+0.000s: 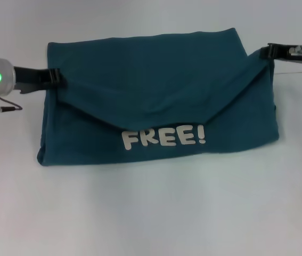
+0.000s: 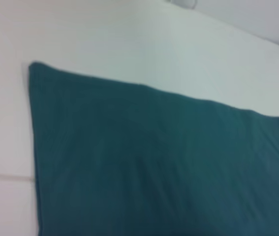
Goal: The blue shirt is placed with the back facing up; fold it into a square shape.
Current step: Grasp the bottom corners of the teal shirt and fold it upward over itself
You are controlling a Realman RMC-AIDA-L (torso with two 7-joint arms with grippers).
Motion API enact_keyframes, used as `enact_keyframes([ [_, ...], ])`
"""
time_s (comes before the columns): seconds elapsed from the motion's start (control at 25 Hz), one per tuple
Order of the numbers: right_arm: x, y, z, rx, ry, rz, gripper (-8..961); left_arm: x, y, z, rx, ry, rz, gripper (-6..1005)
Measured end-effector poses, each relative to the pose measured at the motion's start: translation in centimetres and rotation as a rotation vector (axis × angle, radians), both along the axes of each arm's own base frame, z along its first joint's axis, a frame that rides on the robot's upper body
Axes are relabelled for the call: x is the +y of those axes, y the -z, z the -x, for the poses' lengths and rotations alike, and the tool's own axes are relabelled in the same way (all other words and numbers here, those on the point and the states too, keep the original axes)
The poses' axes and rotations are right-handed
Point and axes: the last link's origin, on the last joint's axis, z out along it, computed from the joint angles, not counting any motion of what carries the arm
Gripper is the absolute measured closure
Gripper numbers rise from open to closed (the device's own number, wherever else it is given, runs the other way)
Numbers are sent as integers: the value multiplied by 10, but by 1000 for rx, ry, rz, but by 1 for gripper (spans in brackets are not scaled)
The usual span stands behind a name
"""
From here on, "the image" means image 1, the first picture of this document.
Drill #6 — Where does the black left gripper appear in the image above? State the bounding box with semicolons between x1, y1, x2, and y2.
13;66;67;94

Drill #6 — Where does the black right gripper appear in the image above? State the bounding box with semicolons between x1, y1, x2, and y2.
259;42;302;65

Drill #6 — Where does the teal t-shirt with white print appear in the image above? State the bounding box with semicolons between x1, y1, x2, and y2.
36;28;281;167

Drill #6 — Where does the silver mount screw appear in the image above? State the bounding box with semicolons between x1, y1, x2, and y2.
288;45;302;57

